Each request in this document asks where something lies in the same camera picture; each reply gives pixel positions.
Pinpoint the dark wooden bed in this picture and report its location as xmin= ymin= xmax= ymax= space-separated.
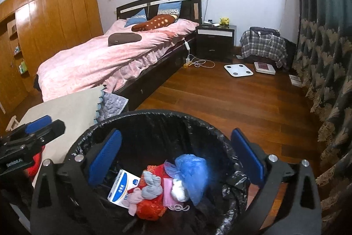
xmin=111 ymin=0 xmax=203 ymax=111

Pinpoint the white flat box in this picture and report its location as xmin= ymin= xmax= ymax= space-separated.
xmin=288 ymin=74 xmax=303 ymax=87

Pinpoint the brown dotted pillow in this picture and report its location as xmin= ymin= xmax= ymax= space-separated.
xmin=131 ymin=14 xmax=178 ymax=32

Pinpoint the black bagged trash bin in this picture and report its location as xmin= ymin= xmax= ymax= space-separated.
xmin=63 ymin=110 xmax=249 ymax=235

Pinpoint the blue plastic bag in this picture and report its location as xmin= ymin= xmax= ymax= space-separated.
xmin=164 ymin=154 xmax=209 ymax=206

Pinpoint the blue patterned pillow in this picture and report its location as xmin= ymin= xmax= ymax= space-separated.
xmin=125 ymin=9 xmax=148 ymax=28
xmin=158 ymin=1 xmax=182 ymax=17

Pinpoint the white scale with dark top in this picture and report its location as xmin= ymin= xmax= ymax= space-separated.
xmin=253 ymin=61 xmax=277 ymax=75

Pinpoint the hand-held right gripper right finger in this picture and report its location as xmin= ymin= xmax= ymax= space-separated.
xmin=230 ymin=128 xmax=322 ymax=235

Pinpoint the white charger cable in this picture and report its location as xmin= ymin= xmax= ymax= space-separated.
xmin=258 ymin=32 xmax=280 ymax=49

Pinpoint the white bathroom scale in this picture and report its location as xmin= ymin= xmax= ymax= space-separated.
xmin=224 ymin=63 xmax=254 ymax=78

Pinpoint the red cloth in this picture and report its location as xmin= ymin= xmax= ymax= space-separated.
xmin=146 ymin=165 xmax=169 ymax=181
xmin=26 ymin=152 xmax=46 ymax=178

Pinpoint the dark jacket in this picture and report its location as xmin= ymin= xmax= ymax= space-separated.
xmin=249 ymin=26 xmax=280 ymax=38

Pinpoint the white wooden stool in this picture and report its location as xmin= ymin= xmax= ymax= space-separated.
xmin=5 ymin=115 xmax=20 ymax=133

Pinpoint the dark nightstand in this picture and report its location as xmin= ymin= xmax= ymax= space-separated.
xmin=195 ymin=24 xmax=237 ymax=63

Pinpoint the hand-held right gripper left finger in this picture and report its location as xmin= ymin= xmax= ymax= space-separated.
xmin=30 ymin=129 xmax=123 ymax=235

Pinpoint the grey sock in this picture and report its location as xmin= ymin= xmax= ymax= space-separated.
xmin=141 ymin=171 xmax=163 ymax=200

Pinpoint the brown cushion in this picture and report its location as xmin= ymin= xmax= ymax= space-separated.
xmin=108 ymin=33 xmax=142 ymax=47

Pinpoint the beige tablecloth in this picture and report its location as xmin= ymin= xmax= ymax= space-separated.
xmin=16 ymin=85 xmax=106 ymax=189

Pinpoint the bed with pink cover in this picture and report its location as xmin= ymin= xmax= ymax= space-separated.
xmin=37 ymin=19 xmax=200 ymax=102

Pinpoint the wooden wardrobe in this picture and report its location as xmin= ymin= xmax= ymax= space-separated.
xmin=0 ymin=0 xmax=104 ymax=114

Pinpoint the grey quilted pad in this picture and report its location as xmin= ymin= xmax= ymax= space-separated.
xmin=97 ymin=91 xmax=129 ymax=123

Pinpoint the patterned dark curtain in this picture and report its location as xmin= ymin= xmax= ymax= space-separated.
xmin=291 ymin=0 xmax=352 ymax=235

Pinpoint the pink sock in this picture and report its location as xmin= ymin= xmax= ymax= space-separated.
xmin=127 ymin=188 xmax=144 ymax=216

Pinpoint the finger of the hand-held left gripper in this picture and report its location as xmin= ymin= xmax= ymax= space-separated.
xmin=34 ymin=119 xmax=66 ymax=145
xmin=24 ymin=115 xmax=53 ymax=135

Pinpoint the white paper box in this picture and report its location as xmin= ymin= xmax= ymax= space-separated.
xmin=107 ymin=169 xmax=144 ymax=208

